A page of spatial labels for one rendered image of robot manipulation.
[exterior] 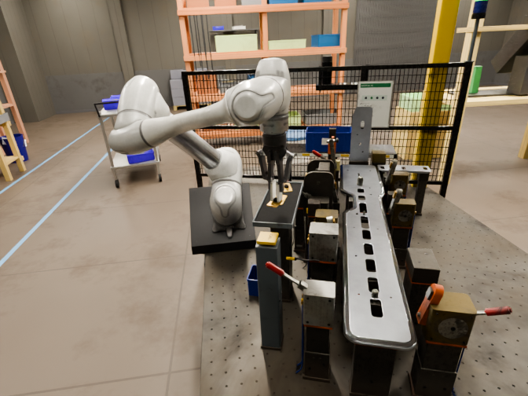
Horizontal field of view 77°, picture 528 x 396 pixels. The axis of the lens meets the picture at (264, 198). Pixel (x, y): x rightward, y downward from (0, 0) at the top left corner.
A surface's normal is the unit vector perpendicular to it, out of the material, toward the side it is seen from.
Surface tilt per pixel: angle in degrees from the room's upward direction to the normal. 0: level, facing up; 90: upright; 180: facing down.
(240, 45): 90
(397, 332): 0
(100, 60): 90
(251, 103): 88
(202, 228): 41
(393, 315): 0
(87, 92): 90
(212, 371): 0
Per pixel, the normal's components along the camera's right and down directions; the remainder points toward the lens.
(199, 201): 0.05, -0.40
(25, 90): 0.14, 0.42
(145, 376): -0.04, -0.90
